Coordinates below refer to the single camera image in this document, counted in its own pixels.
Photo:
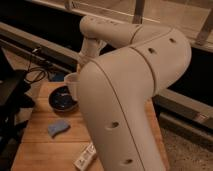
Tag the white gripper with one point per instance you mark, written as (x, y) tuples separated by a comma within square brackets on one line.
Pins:
[(90, 49)]

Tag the black stand at left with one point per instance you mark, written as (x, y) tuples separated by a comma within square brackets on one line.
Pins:
[(13, 97)]

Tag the blue sponge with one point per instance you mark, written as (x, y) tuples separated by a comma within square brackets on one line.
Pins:
[(57, 127)]

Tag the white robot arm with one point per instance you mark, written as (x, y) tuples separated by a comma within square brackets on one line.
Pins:
[(125, 65)]

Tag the white ceramic cup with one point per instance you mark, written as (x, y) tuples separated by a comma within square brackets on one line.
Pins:
[(71, 81)]

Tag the blue object behind table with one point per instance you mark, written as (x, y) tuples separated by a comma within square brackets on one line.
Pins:
[(58, 78)]

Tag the dark blue ceramic bowl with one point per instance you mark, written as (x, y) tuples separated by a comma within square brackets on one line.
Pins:
[(60, 99)]

